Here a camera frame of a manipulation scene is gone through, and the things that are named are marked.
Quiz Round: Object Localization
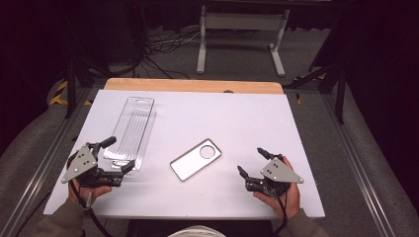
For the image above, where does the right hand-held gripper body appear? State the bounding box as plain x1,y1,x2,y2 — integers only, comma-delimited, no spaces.
244,153,304,198

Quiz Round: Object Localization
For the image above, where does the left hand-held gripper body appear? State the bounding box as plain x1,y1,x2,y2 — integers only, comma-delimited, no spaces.
60,141,125,190

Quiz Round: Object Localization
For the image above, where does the clear plastic packaging tray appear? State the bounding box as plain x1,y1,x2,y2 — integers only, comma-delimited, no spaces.
103,96,158,172

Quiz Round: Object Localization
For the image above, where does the person's right hand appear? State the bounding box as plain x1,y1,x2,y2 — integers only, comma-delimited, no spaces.
252,156,301,220

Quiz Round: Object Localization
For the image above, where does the person's left hand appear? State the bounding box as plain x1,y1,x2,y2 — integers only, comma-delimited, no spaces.
67,179,113,206

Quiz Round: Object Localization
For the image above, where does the black metal stand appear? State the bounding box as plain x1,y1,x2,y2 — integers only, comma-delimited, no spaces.
63,57,112,120
284,62,348,125

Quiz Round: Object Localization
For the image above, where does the yellow black floor tape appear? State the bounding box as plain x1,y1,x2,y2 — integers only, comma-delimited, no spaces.
48,80,94,107

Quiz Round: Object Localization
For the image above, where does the white table sheet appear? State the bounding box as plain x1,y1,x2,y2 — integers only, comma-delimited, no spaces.
42,89,326,221

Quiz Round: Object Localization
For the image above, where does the aluminium floor rail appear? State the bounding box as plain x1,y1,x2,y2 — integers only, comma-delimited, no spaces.
321,93,398,237
0,88,95,237

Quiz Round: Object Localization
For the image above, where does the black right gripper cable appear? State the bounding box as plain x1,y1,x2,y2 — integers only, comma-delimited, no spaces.
272,193,289,236

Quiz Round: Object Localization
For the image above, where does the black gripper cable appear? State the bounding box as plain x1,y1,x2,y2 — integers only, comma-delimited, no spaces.
272,193,289,236
68,180,115,237

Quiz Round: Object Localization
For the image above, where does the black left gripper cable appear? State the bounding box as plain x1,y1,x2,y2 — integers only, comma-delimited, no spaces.
68,180,115,237

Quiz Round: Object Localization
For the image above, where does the bundle of floor cables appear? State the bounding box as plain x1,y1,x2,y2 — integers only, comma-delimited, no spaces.
131,28,203,80

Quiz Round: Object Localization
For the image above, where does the white metal stand frame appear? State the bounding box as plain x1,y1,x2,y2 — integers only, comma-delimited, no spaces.
196,4,292,78

